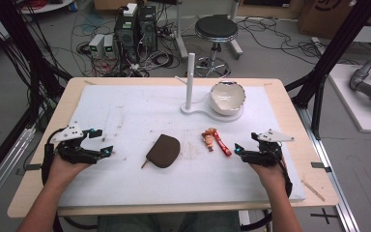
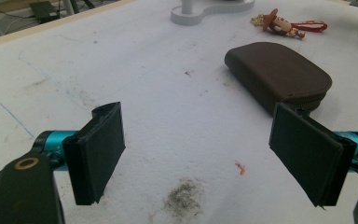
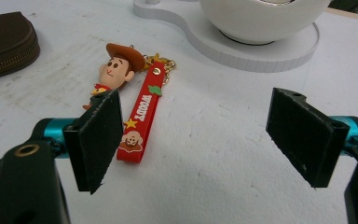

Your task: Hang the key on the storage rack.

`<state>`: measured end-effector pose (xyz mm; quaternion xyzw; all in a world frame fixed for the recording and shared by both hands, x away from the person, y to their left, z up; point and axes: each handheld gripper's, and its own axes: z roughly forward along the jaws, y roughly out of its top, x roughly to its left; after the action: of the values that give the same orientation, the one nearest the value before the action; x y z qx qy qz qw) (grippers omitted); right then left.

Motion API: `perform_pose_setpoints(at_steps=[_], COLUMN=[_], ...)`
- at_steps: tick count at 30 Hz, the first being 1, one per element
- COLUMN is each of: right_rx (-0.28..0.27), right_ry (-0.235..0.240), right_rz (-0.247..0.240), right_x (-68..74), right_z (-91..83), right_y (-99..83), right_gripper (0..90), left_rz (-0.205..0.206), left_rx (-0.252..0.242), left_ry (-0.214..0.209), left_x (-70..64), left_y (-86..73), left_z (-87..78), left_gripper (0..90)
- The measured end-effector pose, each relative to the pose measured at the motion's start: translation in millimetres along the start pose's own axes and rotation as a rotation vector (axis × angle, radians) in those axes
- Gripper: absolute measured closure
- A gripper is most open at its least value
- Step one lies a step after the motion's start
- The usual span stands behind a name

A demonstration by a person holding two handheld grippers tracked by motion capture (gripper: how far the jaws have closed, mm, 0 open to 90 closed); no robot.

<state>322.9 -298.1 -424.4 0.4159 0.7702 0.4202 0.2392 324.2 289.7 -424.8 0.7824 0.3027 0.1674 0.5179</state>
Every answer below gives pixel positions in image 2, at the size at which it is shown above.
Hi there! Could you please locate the brown zipper pouch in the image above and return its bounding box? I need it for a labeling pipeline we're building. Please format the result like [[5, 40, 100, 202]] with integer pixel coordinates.
[[224, 41, 333, 116]]

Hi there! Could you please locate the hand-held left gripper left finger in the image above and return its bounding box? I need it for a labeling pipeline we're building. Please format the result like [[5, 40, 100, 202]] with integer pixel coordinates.
[[62, 101, 127, 206]]

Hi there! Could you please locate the cowboy figure keychain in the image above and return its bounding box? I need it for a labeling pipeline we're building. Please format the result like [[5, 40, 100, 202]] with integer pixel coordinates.
[[250, 7, 329, 40]]

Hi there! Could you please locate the white stand base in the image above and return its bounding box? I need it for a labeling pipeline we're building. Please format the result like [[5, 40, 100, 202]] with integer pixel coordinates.
[[170, 0, 256, 26]]

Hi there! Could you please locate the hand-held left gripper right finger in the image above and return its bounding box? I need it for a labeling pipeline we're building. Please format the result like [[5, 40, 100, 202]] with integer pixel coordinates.
[[268, 102, 358, 209]]

